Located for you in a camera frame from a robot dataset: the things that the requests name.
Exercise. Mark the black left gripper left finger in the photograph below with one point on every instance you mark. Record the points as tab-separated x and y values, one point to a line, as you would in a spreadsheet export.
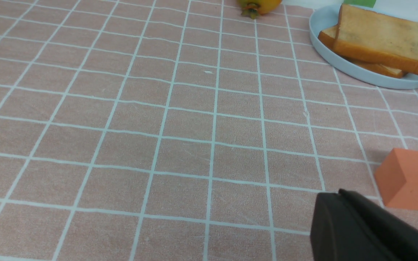
338	233

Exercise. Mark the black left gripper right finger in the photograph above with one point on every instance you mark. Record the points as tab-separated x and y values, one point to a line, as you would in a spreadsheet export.
400	238

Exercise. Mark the orange foam cube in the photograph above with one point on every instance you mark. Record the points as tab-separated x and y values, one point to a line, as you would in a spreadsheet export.
397	179

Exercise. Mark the light blue bread plate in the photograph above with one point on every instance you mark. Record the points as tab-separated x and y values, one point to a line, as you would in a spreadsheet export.
327	16

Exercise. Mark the green foam cube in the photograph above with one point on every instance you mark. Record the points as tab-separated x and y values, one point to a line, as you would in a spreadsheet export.
364	3

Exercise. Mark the red yellow pomegranate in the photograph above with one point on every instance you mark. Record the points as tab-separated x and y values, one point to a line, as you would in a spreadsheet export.
256	8

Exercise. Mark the pink checkered tablecloth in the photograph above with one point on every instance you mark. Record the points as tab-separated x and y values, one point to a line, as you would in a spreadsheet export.
177	130

